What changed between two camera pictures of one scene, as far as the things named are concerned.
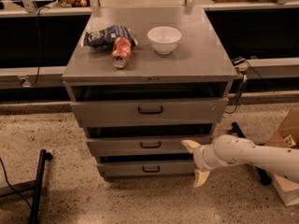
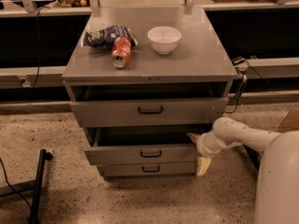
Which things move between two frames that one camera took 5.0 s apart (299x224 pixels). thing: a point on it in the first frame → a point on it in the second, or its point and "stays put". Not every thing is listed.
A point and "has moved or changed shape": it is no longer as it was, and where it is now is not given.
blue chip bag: x=106 y=36 stays put
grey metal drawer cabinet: x=143 y=80 stays put
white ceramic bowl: x=164 y=39 stays put
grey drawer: x=101 y=147 has moved or changed shape
